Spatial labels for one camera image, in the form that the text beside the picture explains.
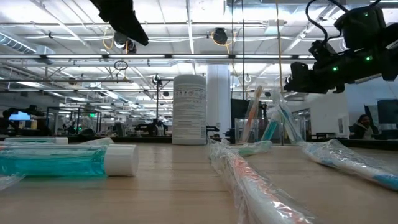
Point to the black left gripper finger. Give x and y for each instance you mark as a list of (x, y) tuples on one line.
[(121, 15)]

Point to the orange toothbrush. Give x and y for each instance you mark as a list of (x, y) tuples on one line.
[(252, 113), (248, 183), (4, 146)]

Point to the white wipes canister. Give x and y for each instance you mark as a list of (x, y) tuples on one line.
[(189, 109)]

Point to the green toothbrush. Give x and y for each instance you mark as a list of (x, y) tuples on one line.
[(98, 141), (253, 148)]

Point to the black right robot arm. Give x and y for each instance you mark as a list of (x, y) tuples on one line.
[(360, 28)]

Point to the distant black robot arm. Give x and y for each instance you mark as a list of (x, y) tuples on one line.
[(149, 127), (31, 109)]

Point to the person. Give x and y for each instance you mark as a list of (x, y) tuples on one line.
[(362, 129)]

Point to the black monitor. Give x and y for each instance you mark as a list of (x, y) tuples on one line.
[(241, 109), (387, 112)]

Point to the clear plastic container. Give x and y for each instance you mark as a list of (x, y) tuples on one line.
[(237, 132)]

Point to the white building column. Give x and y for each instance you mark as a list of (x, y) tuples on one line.
[(217, 96)]

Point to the lit computer monitor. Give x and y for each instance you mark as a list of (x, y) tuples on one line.
[(19, 116)]

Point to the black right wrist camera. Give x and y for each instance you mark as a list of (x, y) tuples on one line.
[(323, 51)]

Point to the black workcell frame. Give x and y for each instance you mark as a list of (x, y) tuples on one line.
[(77, 108)]

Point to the silver air duct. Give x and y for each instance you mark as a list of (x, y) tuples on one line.
[(15, 43)]

